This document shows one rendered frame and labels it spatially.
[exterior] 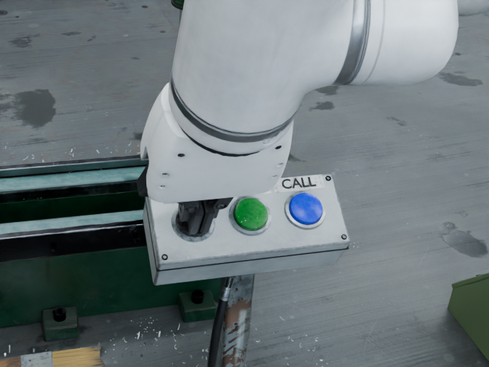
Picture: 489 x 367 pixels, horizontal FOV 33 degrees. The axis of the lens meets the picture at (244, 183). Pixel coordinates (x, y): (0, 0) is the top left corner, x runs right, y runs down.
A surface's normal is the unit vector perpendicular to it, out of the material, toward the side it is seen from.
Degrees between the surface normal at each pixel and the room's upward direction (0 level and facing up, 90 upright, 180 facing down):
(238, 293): 90
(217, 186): 123
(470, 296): 90
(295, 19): 118
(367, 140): 0
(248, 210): 27
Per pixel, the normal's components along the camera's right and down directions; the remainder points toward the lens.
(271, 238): 0.18, -0.47
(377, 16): 0.21, 0.17
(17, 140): 0.07, -0.83
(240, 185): 0.22, 0.90
